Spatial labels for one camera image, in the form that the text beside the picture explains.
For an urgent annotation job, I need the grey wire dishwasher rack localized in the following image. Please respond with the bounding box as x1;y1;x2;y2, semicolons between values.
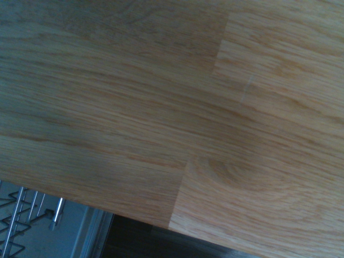
0;185;66;258

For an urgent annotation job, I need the white dishwasher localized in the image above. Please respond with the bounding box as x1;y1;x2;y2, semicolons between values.
0;179;115;258

